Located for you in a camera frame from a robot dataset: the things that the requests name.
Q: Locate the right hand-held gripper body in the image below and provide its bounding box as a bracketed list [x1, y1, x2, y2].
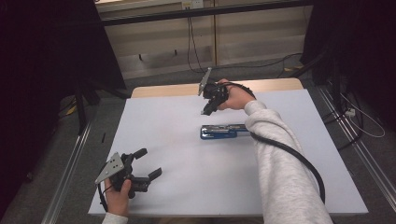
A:
[197, 66, 231, 106]

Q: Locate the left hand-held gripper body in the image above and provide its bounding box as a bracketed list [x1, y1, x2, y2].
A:
[94, 151, 151, 200]

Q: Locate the blue stapler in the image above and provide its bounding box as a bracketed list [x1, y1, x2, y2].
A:
[199, 123, 252, 141]

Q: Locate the person's right hand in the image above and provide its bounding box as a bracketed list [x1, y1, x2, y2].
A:
[216, 77, 258, 112]

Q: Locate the person's left hand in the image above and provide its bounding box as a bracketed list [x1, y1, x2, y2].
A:
[104, 178, 133, 217]

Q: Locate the white table mat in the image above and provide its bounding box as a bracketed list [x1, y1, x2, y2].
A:
[88, 89, 370, 217]

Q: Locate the wooden table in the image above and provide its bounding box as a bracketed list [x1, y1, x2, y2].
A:
[130, 77, 304, 99]

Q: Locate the black tripod stand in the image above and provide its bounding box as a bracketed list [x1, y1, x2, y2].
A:
[73, 77, 133, 136]

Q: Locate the black metal stand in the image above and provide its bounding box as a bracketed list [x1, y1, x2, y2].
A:
[291, 46, 344, 106]

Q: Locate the black curtain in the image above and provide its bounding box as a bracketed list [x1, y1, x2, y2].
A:
[0, 0, 127, 216]
[301, 0, 396, 132]

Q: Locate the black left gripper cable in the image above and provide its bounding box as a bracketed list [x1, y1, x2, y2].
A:
[96, 182, 109, 213]

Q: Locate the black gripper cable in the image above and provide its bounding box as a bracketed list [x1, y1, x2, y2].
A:
[218, 81, 327, 205]
[96, 182, 109, 213]

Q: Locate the aluminium floor rail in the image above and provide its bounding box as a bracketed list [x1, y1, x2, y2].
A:
[317, 86, 396, 203]
[40, 120, 93, 224]

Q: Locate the black hanging wall cable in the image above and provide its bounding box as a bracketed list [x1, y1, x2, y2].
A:
[186, 16, 207, 75]

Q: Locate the black floor cable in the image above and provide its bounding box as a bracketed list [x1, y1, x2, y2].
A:
[213, 51, 304, 78]

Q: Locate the white wall socket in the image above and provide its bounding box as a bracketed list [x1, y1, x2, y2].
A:
[181, 0, 205, 10]

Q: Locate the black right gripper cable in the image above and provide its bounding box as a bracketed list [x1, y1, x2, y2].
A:
[218, 81, 327, 205]

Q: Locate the white cable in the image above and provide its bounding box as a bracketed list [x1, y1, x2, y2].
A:
[339, 92, 387, 139]

